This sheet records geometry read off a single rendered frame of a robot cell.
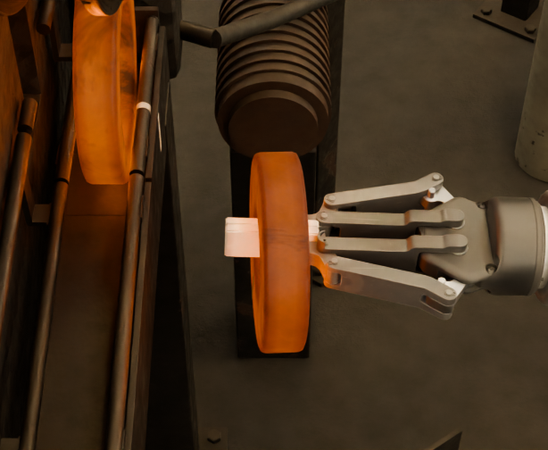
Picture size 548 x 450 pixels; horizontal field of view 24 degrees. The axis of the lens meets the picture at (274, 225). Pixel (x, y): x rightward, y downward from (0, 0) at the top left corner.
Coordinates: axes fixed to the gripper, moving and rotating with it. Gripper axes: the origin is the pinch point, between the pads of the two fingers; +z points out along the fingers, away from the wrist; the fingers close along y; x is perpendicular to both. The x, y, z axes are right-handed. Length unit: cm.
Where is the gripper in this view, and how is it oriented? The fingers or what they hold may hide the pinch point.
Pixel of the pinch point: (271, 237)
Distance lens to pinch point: 98.3
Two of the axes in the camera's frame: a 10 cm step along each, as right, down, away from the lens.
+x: 0.5, -6.6, -7.5
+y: 0.0, -7.5, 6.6
